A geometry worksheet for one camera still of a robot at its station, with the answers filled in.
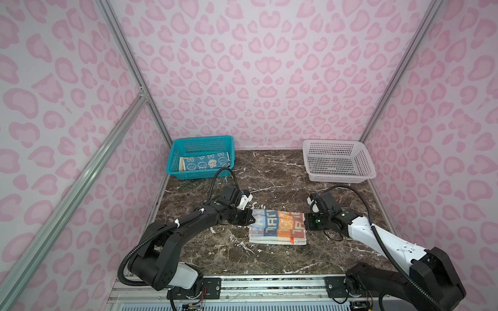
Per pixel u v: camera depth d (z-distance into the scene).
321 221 0.71
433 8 0.69
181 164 1.08
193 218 0.53
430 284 0.39
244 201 0.81
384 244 0.47
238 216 0.74
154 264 0.43
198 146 1.14
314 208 0.71
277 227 0.84
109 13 0.69
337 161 1.14
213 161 1.11
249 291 0.74
